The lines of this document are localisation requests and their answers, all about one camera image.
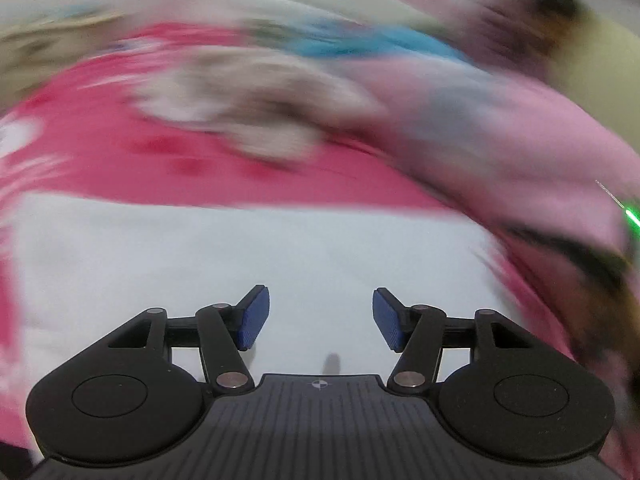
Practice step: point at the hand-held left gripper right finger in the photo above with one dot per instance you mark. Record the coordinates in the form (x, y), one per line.
(387, 317)

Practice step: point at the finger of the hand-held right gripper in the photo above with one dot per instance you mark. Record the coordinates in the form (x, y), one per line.
(550, 241)

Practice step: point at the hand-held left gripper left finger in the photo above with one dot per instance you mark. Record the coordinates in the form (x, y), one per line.
(255, 317)

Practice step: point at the white sweatshirt with bear outline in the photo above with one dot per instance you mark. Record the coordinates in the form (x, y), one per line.
(250, 240)

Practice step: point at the beige checked garment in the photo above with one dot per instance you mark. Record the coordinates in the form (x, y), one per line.
(240, 95)

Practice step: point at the pink cloud print quilt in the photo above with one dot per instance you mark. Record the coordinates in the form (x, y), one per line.
(500, 150)

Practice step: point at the pink floral bed blanket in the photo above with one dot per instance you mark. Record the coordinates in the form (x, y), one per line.
(125, 170)

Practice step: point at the blue patterned quilt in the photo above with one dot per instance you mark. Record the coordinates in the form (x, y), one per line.
(360, 42)

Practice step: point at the cream nightstand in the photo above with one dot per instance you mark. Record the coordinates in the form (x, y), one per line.
(40, 45)

